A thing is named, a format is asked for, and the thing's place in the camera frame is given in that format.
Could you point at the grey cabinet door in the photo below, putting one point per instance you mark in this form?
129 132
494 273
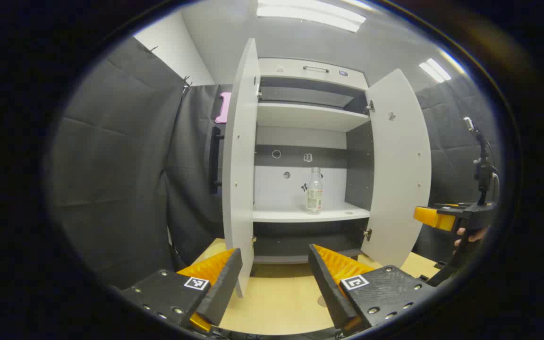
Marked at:
397 174
240 179

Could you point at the black bracket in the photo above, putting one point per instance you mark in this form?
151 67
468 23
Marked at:
439 265

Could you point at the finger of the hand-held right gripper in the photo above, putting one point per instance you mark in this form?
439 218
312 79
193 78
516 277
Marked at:
432 217

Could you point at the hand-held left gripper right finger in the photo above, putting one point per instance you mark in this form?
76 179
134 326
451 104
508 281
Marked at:
326 288

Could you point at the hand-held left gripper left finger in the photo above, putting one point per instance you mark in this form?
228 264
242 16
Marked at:
225 288

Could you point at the clear plastic bottle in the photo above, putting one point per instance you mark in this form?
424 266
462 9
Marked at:
314 196

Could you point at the ceiling light panel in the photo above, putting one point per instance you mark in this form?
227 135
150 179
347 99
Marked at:
310 14
435 70

